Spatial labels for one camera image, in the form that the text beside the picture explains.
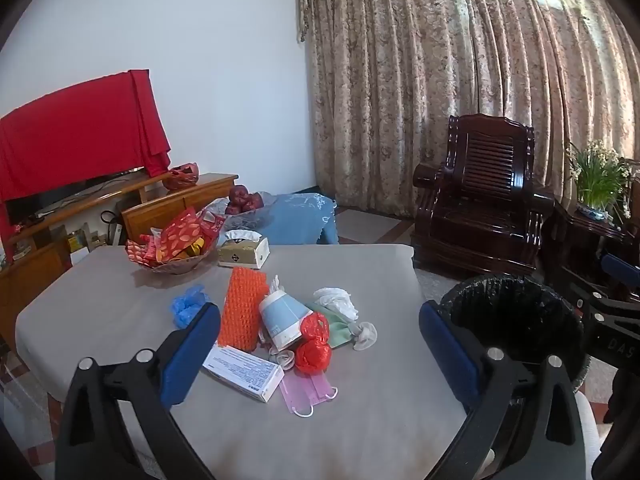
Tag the green flowering plant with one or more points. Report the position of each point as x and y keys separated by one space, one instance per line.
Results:
x=597 y=175

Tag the red cloth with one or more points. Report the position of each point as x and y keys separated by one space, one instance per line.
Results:
x=75 y=130

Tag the bin with black liner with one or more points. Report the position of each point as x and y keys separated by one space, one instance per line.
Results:
x=510 y=310

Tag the white knotted cloth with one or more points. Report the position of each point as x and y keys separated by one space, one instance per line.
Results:
x=365 y=335

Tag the orange foam net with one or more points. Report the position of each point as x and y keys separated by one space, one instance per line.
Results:
x=242 y=305

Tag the white tissue box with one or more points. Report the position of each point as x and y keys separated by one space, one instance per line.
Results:
x=240 y=255

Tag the woven snack basket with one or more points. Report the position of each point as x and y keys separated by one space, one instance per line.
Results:
x=180 y=265

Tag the light blue paper cup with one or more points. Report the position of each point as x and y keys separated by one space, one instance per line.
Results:
x=282 y=317

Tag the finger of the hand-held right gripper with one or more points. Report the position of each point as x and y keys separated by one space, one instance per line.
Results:
x=620 y=266
x=585 y=290

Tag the wooden television stand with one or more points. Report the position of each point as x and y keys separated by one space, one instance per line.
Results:
x=165 y=210

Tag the glass fruit bowl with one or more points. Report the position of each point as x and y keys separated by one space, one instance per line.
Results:
x=250 y=220

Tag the red apple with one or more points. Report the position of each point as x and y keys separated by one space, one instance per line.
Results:
x=239 y=193
x=257 y=201
x=233 y=208

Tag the green cloth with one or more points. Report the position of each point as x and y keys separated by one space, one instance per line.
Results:
x=340 y=332

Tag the blue and white plant pot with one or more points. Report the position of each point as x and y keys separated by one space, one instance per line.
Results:
x=592 y=211

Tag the floral beige curtain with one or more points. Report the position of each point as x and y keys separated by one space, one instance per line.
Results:
x=425 y=85

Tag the white tissue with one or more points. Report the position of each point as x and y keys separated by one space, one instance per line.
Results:
x=335 y=300

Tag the blue plastic bag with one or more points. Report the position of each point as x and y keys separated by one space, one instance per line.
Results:
x=187 y=305

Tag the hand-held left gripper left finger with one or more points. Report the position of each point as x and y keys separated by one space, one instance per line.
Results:
x=192 y=355

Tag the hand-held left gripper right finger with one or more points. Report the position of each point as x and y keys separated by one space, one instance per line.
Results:
x=447 y=355

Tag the red plastic bag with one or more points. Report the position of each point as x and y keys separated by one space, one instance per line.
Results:
x=312 y=355

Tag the dark wooden side table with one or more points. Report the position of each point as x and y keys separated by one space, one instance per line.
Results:
x=575 y=240

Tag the black television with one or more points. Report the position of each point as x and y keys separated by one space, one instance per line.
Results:
x=50 y=200

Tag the basket of red packets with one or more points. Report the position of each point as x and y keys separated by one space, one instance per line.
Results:
x=180 y=232

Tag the small red basket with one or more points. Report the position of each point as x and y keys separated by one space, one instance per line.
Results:
x=181 y=177

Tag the pink face mask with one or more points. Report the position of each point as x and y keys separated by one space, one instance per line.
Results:
x=305 y=390

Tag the white medicine box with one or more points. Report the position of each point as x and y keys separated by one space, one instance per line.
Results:
x=240 y=370

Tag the blue tablecloth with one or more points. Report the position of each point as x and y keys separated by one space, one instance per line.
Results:
x=300 y=220

